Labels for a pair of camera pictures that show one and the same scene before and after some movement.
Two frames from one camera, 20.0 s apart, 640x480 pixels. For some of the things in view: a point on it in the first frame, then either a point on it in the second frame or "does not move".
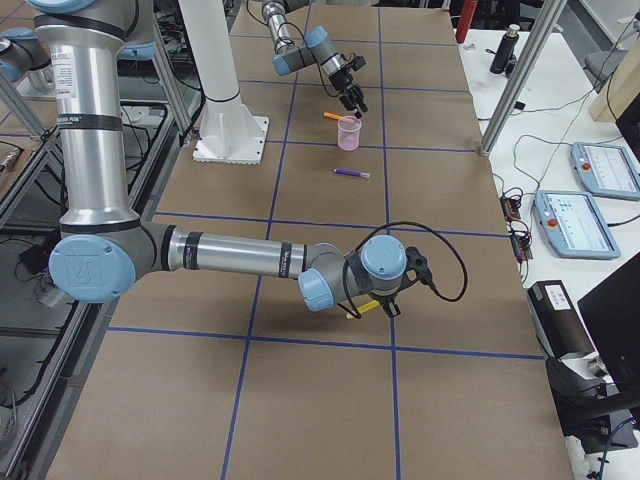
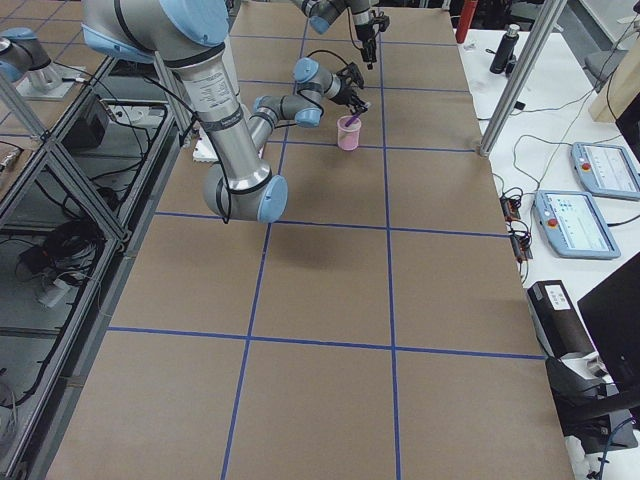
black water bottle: x=505 y=50 does not move
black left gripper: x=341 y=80 -> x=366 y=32
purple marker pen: x=362 y=175 -> x=350 y=120
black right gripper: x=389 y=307 -> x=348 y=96
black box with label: x=558 y=319 does not move
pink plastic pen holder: x=348 y=128 does not move
